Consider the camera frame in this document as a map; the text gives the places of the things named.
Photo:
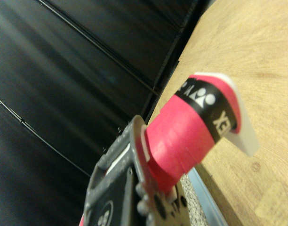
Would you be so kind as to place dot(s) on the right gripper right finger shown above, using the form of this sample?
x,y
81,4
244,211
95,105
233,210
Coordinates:
x,y
155,212

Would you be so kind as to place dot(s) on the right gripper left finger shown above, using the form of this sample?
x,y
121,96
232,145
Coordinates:
x,y
99,162

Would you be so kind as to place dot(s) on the blue litter tray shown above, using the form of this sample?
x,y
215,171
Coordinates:
x,y
194,208

